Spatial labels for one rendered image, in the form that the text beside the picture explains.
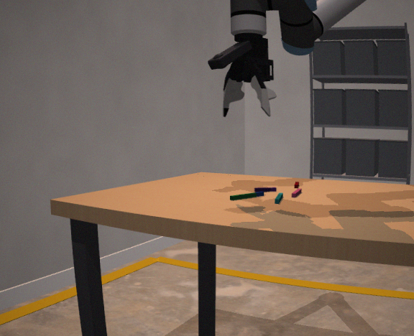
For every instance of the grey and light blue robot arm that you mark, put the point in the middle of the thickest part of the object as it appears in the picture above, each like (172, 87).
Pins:
(301, 22)

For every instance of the purple rod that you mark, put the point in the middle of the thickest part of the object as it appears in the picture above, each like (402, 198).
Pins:
(265, 189)

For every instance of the turquoise rod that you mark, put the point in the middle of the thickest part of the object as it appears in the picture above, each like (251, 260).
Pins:
(278, 198)

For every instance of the pink rod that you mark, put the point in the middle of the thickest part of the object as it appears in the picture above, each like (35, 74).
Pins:
(296, 193)

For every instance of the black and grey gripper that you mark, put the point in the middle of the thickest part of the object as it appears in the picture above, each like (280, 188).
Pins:
(250, 69)

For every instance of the green rod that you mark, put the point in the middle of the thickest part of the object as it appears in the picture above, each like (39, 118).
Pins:
(243, 196)

